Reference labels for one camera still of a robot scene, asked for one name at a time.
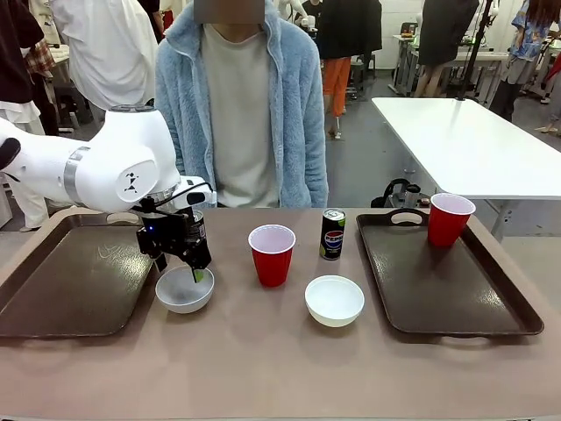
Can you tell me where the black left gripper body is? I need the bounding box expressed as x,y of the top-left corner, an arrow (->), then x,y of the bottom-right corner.
152,210 -> 215,270

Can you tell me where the black Pepsi can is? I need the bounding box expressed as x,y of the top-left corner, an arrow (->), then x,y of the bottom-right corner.
318,207 -> 348,261
192,210 -> 209,243

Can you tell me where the white bowl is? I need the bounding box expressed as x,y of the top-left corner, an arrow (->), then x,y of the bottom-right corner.
304,275 -> 366,328
155,264 -> 216,315

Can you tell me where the red plastic cup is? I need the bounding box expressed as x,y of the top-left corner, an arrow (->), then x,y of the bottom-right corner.
427,192 -> 478,249
247,224 -> 297,289

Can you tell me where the dark brown serving tray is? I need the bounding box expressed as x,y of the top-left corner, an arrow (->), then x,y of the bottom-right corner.
355,208 -> 546,341
0,210 -> 161,339

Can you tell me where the light blue fleece jacket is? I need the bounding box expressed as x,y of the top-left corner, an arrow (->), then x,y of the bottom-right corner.
153,0 -> 330,210

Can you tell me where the white t-shirt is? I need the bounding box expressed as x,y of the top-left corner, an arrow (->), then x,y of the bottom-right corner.
200,22 -> 282,209

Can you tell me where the person in white garment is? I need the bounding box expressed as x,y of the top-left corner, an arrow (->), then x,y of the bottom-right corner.
51,0 -> 160,111

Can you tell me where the person in orange trousers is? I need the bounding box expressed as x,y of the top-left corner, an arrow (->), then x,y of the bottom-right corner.
314,0 -> 383,138

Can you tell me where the person in dark top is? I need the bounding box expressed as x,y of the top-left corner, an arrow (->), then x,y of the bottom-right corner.
0,0 -> 60,138

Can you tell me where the white folding table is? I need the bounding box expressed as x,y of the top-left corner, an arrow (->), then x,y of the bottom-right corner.
371,96 -> 561,241

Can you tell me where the person in black dress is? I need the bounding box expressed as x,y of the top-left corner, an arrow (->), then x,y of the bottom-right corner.
413,0 -> 481,98

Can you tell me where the black tripod pole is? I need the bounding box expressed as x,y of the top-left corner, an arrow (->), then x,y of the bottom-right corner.
457,0 -> 493,103

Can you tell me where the white background desk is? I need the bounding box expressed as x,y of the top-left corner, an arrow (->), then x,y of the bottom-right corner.
391,32 -> 512,96

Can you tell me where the person in blue patterned shirt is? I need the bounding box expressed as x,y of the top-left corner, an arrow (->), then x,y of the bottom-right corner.
489,0 -> 558,125

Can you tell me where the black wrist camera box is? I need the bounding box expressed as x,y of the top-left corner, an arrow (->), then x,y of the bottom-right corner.
135,224 -> 160,260

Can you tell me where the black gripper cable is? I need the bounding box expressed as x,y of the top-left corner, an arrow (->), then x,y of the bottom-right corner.
144,181 -> 217,212

